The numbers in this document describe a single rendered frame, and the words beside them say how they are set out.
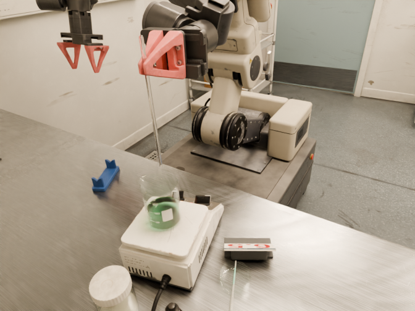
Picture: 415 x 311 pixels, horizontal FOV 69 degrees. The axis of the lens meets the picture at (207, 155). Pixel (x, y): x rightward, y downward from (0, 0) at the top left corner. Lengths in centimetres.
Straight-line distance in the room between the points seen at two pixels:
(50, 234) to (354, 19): 304
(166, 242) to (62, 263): 23
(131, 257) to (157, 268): 5
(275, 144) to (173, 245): 107
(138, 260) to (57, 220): 27
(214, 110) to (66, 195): 75
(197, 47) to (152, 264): 35
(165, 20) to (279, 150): 107
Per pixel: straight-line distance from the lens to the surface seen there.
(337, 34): 335
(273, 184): 139
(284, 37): 349
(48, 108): 201
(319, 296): 57
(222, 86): 133
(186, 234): 52
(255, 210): 69
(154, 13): 57
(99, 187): 80
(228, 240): 62
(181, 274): 52
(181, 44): 46
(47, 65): 198
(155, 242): 51
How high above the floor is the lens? 122
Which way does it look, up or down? 33 degrees down
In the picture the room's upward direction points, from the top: 3 degrees counter-clockwise
